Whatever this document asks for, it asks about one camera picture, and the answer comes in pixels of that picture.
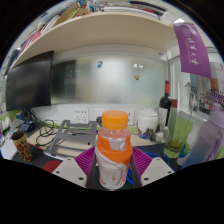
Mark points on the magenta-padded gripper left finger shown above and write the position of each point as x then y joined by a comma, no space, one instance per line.
70,170

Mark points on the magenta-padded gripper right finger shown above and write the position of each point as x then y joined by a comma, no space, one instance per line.
156,170

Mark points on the orange-capped drink bottle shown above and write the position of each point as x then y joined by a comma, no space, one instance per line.
113,150

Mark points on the purple translucent water bottle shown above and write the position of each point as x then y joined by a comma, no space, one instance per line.
208,140

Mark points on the grey metal laptop stand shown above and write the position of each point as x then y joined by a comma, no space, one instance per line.
71,136

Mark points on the black desk mat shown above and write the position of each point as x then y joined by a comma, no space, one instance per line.
38,159

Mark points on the green drinking glass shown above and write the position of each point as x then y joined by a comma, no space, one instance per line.
176,136

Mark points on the white ceramic lidded jar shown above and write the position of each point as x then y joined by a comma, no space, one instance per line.
147,123

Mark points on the floral patterned ceramic mug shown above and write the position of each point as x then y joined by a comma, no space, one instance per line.
22,146

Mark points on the dark wine bottle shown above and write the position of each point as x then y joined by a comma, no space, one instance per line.
165,103

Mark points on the black computer monitor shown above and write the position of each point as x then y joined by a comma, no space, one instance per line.
30,83

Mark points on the purple hanging banner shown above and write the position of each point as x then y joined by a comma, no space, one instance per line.
193,50

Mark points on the white wall socket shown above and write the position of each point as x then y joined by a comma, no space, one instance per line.
81,115
130,116

